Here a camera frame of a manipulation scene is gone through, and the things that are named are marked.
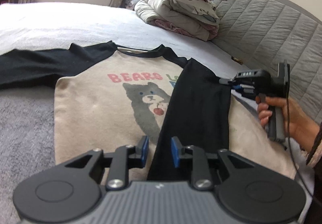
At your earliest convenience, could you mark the cream and black sweatshirt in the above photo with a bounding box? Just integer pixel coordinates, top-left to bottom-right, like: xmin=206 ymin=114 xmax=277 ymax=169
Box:
xmin=1 ymin=42 xmax=295 ymax=180

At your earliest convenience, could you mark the person's right hand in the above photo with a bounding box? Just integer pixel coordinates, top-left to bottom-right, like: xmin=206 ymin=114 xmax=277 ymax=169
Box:
xmin=255 ymin=97 xmax=320 ymax=153

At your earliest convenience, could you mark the grey quilted headboard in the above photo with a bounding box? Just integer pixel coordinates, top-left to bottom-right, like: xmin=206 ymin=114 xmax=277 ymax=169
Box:
xmin=213 ymin=0 xmax=321 ymax=123

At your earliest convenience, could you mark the folded grey pink quilt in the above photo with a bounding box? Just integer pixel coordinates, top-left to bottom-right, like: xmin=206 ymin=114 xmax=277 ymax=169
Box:
xmin=134 ymin=0 xmax=220 ymax=42

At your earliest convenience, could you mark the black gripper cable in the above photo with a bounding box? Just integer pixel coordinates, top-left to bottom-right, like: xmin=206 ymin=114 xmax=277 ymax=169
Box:
xmin=283 ymin=63 xmax=322 ymax=206

